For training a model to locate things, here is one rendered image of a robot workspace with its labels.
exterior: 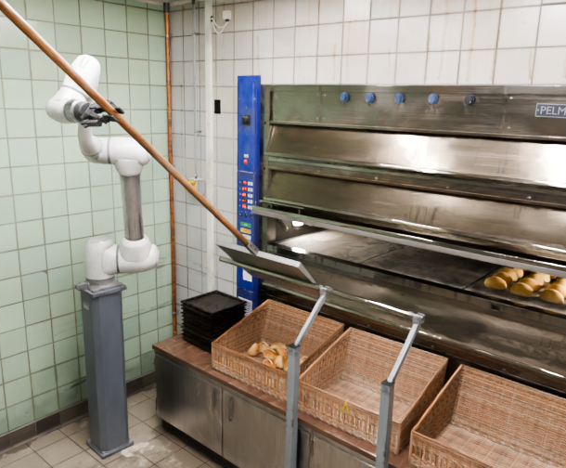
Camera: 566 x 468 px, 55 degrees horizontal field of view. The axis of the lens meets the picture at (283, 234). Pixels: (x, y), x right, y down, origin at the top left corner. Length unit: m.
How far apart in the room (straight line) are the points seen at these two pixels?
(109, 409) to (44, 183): 1.34
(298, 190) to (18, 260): 1.62
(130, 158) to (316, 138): 0.97
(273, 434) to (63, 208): 1.76
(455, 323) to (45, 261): 2.29
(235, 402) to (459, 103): 1.83
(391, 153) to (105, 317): 1.74
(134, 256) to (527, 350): 1.97
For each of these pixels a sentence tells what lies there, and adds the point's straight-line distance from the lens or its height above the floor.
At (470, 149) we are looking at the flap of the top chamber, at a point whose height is 1.83.
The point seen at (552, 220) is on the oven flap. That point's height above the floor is 1.57.
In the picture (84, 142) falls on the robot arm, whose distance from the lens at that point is 2.65.
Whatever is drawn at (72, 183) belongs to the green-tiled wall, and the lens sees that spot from 3.45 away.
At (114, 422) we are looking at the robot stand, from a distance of 3.45.
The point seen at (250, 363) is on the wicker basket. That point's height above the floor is 0.70.
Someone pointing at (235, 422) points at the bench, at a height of 0.36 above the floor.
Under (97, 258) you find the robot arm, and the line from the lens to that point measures 3.05.
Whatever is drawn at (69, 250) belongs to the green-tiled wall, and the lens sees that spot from 3.51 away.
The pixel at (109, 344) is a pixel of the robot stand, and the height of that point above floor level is 0.68.
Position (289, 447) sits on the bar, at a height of 0.45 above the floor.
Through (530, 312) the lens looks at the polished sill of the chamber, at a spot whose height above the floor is 1.17.
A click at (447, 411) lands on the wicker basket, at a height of 0.66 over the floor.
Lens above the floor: 2.02
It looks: 14 degrees down
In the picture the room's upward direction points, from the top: 1 degrees clockwise
